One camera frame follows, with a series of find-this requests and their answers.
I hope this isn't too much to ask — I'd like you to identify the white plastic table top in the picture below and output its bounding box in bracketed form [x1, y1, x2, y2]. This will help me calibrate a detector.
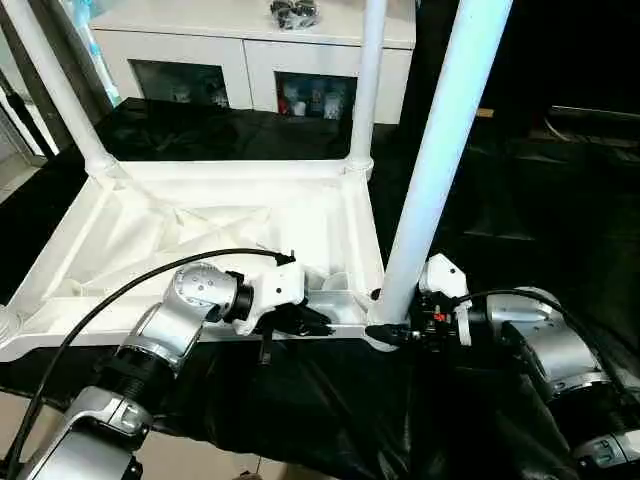
[0, 157, 402, 364]

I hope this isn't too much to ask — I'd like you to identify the white plastic table leg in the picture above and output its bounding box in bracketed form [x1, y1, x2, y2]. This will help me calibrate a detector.
[347, 0, 390, 172]
[0, 0, 124, 177]
[0, 304, 16, 344]
[374, 0, 516, 327]

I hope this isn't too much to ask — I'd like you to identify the black mat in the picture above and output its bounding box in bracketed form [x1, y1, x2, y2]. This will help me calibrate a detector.
[0, 97, 640, 480]

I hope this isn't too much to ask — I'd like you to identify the long black bar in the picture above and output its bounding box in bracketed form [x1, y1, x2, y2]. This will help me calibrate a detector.
[549, 104, 640, 122]

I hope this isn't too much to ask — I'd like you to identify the white cabinet with glass doors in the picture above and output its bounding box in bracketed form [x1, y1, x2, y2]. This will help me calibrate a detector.
[89, 0, 417, 125]

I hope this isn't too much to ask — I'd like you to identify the grey speckled ornament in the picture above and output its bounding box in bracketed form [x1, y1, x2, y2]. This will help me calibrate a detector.
[269, 0, 322, 31]

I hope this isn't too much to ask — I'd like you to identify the black and white stand pole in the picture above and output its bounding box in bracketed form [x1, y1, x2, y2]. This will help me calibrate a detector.
[0, 64, 61, 159]

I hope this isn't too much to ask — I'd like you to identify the grey curtain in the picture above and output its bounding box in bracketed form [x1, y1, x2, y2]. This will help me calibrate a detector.
[0, 0, 106, 151]

